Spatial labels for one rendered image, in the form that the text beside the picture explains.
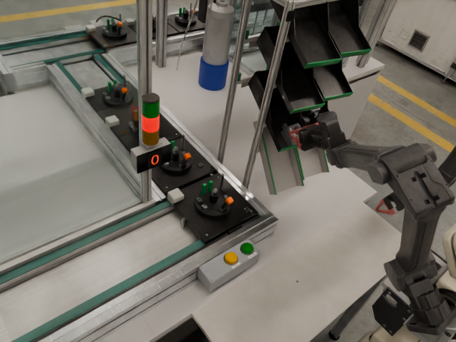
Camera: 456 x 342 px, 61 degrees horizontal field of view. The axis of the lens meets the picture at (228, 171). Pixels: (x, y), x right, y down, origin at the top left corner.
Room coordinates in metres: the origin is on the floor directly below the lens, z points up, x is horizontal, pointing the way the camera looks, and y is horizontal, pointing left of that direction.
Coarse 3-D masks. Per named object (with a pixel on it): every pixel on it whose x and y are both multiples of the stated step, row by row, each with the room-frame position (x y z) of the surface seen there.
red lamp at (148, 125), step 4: (144, 120) 0.87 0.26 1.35; (148, 120) 0.86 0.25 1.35; (152, 120) 0.86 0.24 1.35; (156, 120) 0.87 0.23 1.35; (144, 124) 0.87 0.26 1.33; (148, 124) 0.86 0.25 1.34; (152, 124) 0.86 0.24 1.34; (156, 124) 0.87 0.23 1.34; (144, 128) 0.87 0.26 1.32; (148, 128) 0.86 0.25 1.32; (152, 128) 0.86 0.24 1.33; (156, 128) 0.87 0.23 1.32
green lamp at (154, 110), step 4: (144, 104) 0.86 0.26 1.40; (148, 104) 0.86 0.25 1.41; (152, 104) 0.86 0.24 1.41; (156, 104) 0.87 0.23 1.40; (144, 108) 0.86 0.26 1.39; (148, 108) 0.86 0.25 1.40; (152, 108) 0.86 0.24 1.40; (156, 108) 0.87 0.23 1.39; (144, 112) 0.86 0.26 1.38; (148, 112) 0.86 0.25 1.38; (152, 112) 0.86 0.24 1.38; (156, 112) 0.87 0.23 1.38; (144, 116) 0.87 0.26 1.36; (148, 116) 0.86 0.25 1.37; (152, 116) 0.86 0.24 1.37; (156, 116) 0.87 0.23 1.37
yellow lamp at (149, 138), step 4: (144, 132) 0.87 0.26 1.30; (148, 132) 0.86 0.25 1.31; (152, 132) 0.87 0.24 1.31; (156, 132) 0.87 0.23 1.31; (144, 136) 0.87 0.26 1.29; (148, 136) 0.86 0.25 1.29; (152, 136) 0.86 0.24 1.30; (156, 136) 0.87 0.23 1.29; (144, 140) 0.87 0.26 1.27; (148, 140) 0.86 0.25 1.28; (152, 140) 0.86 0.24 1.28; (156, 140) 0.87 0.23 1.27; (148, 144) 0.86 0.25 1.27; (152, 144) 0.86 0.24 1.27
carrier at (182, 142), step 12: (180, 144) 1.23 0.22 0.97; (180, 156) 1.14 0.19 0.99; (192, 156) 1.17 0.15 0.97; (156, 168) 1.06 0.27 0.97; (168, 168) 1.06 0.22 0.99; (180, 168) 1.07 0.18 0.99; (192, 168) 1.10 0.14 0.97; (204, 168) 1.11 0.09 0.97; (156, 180) 1.00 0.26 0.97; (168, 180) 1.01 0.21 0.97; (180, 180) 1.02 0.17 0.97; (192, 180) 1.04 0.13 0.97
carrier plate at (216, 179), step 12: (204, 180) 1.05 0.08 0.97; (216, 180) 1.06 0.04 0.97; (192, 192) 0.98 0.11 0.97; (228, 192) 1.01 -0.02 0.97; (180, 204) 0.91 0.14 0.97; (192, 204) 0.92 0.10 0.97; (240, 204) 0.96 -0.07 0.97; (192, 216) 0.86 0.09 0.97; (228, 216) 0.89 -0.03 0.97; (240, 216) 0.91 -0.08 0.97; (252, 216) 0.92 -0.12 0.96; (192, 228) 0.82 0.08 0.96; (204, 228) 0.82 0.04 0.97; (216, 228) 0.83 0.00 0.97; (228, 228) 0.84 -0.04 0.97; (204, 240) 0.78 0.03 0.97
